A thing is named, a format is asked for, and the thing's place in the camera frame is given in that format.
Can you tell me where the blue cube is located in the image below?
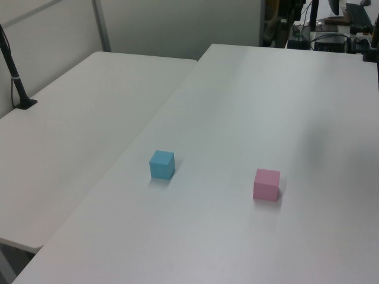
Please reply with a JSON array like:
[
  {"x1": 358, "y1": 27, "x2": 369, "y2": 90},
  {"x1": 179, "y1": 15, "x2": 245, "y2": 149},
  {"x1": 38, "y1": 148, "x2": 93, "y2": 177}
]
[{"x1": 148, "y1": 150, "x2": 176, "y2": 180}]

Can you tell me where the pink cube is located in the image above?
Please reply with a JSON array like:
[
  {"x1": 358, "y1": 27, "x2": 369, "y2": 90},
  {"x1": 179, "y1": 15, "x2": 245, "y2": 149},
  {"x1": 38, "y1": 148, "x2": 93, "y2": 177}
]
[{"x1": 252, "y1": 168, "x2": 281, "y2": 202}]

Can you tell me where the small black box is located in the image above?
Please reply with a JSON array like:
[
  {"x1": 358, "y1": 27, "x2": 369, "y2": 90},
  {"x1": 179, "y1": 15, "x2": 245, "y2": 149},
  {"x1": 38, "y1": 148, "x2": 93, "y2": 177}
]
[{"x1": 288, "y1": 38, "x2": 309, "y2": 50}]

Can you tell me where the black electronics box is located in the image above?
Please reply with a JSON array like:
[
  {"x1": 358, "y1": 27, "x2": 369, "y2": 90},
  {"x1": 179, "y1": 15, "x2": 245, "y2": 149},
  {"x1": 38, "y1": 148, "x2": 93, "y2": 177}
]
[{"x1": 313, "y1": 34, "x2": 348, "y2": 53}]

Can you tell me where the black monitor stand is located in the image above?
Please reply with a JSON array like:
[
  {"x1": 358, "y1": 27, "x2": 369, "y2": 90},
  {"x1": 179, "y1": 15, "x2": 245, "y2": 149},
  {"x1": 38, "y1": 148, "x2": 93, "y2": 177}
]
[{"x1": 301, "y1": 0, "x2": 320, "y2": 41}]

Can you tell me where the black keyboard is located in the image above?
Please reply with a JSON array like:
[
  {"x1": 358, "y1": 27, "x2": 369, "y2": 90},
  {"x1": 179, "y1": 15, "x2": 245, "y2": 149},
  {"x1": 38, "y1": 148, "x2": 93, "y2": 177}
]
[{"x1": 345, "y1": 2, "x2": 373, "y2": 25}]

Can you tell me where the grey partition post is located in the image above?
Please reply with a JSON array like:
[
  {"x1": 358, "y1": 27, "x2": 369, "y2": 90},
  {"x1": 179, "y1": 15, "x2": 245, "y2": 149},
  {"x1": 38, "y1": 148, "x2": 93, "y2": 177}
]
[{"x1": 91, "y1": 0, "x2": 112, "y2": 53}]

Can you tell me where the black camera stand pole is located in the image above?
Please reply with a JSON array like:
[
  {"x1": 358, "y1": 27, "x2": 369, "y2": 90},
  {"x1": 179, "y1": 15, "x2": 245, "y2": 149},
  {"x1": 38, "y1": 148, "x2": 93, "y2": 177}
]
[{"x1": 0, "y1": 24, "x2": 38, "y2": 111}]

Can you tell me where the black clamp mount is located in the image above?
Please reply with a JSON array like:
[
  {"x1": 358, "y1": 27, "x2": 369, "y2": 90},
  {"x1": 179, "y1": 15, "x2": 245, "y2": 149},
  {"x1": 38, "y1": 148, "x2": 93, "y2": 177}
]
[{"x1": 349, "y1": 22, "x2": 379, "y2": 63}]

